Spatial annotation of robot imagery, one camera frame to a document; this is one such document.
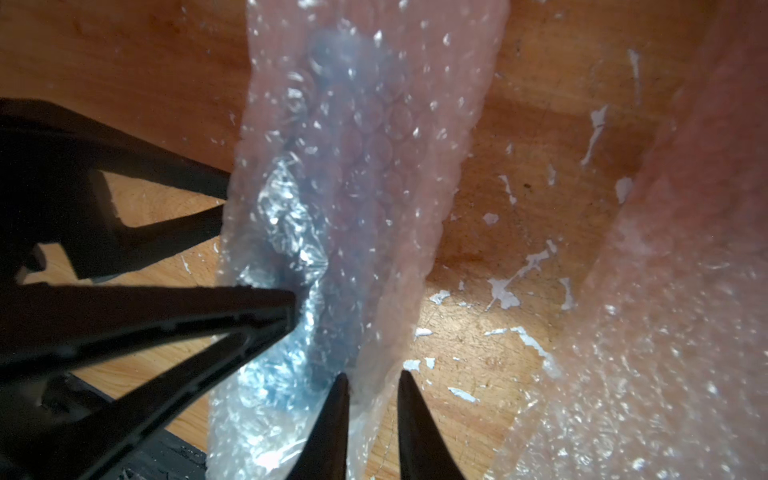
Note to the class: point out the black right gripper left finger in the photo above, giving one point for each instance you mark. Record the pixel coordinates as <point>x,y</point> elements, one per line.
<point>324,456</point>

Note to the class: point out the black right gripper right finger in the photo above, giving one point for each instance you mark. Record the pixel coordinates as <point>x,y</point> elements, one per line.
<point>423,453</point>

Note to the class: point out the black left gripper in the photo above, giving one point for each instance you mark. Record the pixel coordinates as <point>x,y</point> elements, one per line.
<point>115,204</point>

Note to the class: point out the bubble wrap sheet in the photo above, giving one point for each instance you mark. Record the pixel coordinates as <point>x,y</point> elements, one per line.
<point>661,370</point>

